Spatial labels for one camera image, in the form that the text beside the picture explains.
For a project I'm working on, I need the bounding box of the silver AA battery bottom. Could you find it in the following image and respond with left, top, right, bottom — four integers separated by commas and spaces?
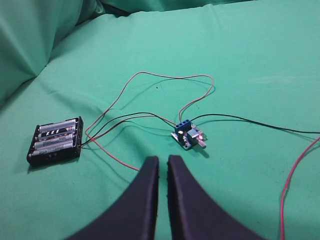
27, 145, 74, 158

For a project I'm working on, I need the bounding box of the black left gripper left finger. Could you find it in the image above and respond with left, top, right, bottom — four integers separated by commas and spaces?
68, 156, 159, 240

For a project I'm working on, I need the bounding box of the red battery lead wire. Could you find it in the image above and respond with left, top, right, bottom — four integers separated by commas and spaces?
84, 71, 215, 172

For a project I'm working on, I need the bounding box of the silver AA battery top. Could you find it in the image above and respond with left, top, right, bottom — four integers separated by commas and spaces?
39, 118, 77, 133

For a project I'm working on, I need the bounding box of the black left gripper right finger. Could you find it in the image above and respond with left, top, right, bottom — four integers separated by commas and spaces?
167, 155, 262, 240

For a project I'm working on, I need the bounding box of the silver aa battery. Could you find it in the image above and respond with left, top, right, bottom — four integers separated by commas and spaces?
39, 118, 77, 133
33, 140, 73, 150
27, 145, 74, 158

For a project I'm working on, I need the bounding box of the blue motor controller board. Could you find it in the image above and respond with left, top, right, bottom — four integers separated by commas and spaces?
171, 119, 207, 151

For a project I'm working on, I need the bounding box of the black battery holder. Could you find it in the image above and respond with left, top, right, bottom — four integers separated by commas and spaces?
26, 116, 84, 168

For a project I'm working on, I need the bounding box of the black battery lead wire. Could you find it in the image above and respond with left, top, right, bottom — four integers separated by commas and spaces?
79, 112, 177, 147

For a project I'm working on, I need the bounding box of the green cloth backdrop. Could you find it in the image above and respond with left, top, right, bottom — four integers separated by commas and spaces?
0, 0, 262, 119

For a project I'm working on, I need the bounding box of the black striped AA battery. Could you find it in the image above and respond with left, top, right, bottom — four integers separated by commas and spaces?
37, 128, 75, 141

